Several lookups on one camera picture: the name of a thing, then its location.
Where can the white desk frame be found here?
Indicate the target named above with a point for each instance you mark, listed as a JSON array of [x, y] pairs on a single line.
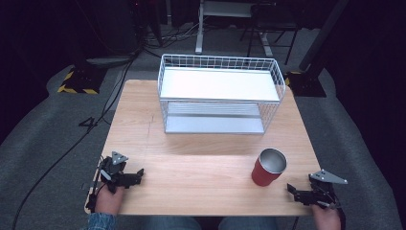
[[202, 19]]

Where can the person's left hand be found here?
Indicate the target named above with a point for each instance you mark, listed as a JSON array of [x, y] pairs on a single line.
[[108, 200]]

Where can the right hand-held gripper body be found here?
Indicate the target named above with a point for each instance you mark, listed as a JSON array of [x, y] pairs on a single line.
[[323, 186]]

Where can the black slanted stand pole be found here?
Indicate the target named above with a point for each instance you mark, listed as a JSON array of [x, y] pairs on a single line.
[[322, 34]]

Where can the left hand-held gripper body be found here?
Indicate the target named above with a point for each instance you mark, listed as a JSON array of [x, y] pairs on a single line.
[[112, 166]]

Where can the red metal cup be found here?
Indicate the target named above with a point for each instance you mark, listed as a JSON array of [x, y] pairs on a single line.
[[266, 169]]

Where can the black yellow striped stand base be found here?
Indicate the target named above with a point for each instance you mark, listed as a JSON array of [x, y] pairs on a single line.
[[81, 80]]

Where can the person's leg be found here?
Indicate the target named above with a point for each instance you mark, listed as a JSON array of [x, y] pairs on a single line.
[[172, 223], [247, 224]]

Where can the person's right leg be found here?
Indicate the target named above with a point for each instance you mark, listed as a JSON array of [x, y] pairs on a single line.
[[247, 224]]

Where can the person's left leg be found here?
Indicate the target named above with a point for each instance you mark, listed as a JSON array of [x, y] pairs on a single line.
[[172, 223]]

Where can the person's right hand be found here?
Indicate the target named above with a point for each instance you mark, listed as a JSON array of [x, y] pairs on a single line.
[[325, 218]]

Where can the black metal chair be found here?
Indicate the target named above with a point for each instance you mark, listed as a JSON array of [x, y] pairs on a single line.
[[271, 25]]

